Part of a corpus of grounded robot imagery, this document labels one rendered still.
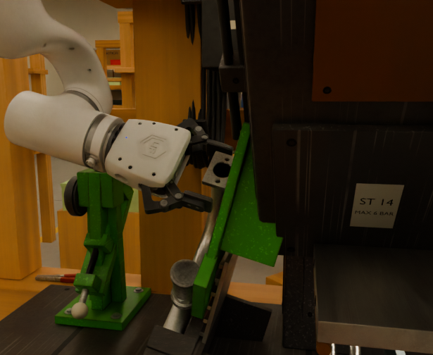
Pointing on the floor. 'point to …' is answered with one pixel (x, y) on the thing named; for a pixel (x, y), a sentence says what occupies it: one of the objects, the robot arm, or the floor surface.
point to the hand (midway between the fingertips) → (216, 177)
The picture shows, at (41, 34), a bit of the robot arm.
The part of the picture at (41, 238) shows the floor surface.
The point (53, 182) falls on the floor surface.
